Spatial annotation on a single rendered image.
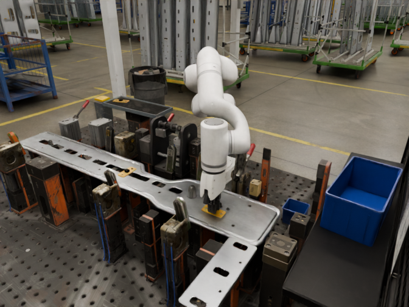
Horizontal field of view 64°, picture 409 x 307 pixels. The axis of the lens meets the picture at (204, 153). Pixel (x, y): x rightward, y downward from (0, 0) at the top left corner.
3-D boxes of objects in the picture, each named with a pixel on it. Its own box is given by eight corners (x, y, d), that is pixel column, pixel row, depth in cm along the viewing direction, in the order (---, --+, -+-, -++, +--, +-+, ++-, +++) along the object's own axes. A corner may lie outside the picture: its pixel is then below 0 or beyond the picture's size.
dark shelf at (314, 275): (280, 294, 87) (281, 286, 85) (349, 157, 154) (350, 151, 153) (370, 337, 76) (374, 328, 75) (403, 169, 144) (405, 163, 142)
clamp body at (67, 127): (67, 178, 195) (53, 122, 179) (82, 170, 204) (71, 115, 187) (77, 183, 191) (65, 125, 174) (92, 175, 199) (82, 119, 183)
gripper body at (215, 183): (212, 156, 113) (212, 183, 119) (195, 169, 106) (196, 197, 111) (231, 161, 110) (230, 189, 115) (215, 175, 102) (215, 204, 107)
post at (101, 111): (104, 170, 204) (92, 102, 184) (113, 164, 210) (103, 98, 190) (112, 173, 201) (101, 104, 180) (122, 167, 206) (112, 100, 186)
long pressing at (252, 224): (8, 147, 168) (7, 144, 168) (47, 131, 185) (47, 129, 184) (258, 250, 103) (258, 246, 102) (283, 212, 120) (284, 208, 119)
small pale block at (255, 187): (244, 255, 140) (249, 183, 123) (248, 250, 142) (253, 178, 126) (252, 259, 138) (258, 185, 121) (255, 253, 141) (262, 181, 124)
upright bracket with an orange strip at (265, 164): (254, 251, 142) (262, 148, 119) (255, 250, 143) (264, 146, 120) (260, 254, 140) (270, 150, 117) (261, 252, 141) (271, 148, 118)
